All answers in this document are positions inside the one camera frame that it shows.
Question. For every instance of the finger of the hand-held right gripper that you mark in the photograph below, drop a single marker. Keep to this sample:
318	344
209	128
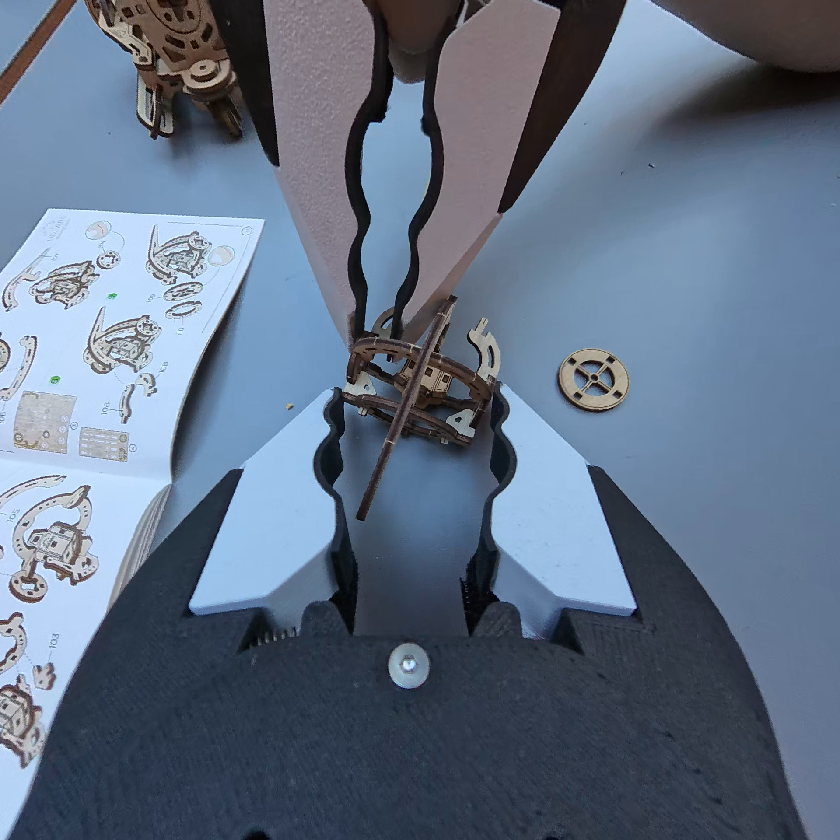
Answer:
315	131
472	131

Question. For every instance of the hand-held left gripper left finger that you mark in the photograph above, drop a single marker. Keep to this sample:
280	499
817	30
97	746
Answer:
275	525

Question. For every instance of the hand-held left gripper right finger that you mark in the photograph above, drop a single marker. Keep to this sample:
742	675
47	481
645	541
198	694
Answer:
558	525

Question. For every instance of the small wooden model assembly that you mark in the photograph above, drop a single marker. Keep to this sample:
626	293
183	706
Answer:
430	380

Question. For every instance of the person's right forearm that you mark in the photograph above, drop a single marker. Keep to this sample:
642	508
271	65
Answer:
754	26

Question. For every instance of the large wooden mechanical model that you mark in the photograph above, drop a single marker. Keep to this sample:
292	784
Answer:
177	39

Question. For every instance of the person's right hand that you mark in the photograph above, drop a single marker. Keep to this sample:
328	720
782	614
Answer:
420	23

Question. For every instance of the round wooden spoked disc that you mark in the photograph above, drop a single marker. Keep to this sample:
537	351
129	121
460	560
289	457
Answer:
594	406

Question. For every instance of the white instruction booklet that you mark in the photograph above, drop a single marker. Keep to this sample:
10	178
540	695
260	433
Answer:
216	315

